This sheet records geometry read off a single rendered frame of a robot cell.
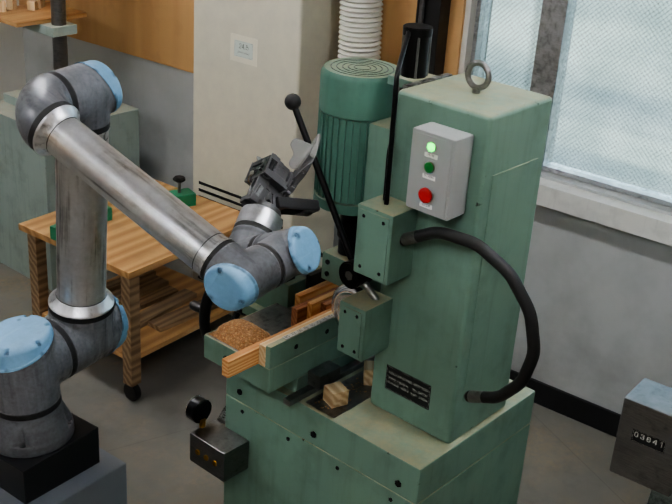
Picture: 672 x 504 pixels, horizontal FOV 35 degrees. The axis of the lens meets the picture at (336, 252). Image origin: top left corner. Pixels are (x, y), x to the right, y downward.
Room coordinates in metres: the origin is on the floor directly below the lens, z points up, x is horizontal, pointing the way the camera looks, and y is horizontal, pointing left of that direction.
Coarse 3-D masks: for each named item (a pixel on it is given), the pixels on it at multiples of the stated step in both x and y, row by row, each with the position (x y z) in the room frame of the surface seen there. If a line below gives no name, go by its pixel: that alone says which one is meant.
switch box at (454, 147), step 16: (416, 128) 1.88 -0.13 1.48; (432, 128) 1.88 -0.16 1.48; (448, 128) 1.89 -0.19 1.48; (416, 144) 1.88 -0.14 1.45; (448, 144) 1.83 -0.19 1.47; (464, 144) 1.84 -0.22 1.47; (416, 160) 1.87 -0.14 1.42; (432, 160) 1.85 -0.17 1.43; (448, 160) 1.83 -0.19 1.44; (464, 160) 1.85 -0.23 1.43; (416, 176) 1.87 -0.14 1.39; (448, 176) 1.82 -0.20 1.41; (464, 176) 1.85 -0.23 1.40; (416, 192) 1.87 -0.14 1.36; (432, 192) 1.84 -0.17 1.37; (448, 192) 1.82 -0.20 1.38; (464, 192) 1.86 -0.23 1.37; (416, 208) 1.87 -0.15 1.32; (432, 208) 1.84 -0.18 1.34; (448, 208) 1.82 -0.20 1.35; (464, 208) 1.86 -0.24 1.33
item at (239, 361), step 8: (304, 320) 2.10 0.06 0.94; (288, 328) 2.05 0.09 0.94; (272, 336) 2.01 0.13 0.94; (256, 344) 1.97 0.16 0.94; (240, 352) 1.94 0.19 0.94; (248, 352) 1.94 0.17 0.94; (256, 352) 1.96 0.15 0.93; (224, 360) 1.90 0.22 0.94; (232, 360) 1.90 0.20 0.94; (240, 360) 1.92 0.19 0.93; (248, 360) 1.94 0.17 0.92; (256, 360) 1.96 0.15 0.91; (224, 368) 1.90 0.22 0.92; (232, 368) 1.90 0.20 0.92; (240, 368) 1.92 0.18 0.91
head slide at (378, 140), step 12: (384, 120) 2.10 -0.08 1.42; (372, 132) 2.07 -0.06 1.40; (384, 132) 2.05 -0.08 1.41; (372, 144) 2.07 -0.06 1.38; (384, 144) 2.05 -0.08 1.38; (372, 156) 2.07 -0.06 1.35; (384, 156) 2.05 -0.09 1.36; (372, 168) 2.07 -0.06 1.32; (384, 168) 2.05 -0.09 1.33; (372, 180) 2.07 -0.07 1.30; (372, 192) 2.07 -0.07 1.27
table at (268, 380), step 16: (256, 304) 2.29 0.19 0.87; (272, 304) 2.24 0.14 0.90; (256, 320) 2.15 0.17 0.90; (272, 320) 2.16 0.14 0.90; (288, 320) 2.16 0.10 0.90; (208, 336) 2.06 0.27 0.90; (336, 336) 2.10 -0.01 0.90; (208, 352) 2.06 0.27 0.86; (224, 352) 2.03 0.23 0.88; (304, 352) 2.02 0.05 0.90; (320, 352) 2.06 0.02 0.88; (336, 352) 2.11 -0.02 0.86; (256, 368) 1.96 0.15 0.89; (272, 368) 1.95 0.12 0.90; (288, 368) 1.98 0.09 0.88; (304, 368) 2.02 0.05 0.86; (256, 384) 1.96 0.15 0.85; (272, 384) 1.95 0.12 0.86
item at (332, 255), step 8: (336, 248) 2.21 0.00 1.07; (328, 256) 2.18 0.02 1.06; (336, 256) 2.17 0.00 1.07; (344, 256) 2.17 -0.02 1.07; (328, 264) 2.18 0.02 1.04; (336, 264) 2.17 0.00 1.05; (328, 272) 2.18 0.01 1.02; (336, 272) 2.16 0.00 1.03; (328, 280) 2.18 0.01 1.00; (336, 280) 2.16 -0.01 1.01
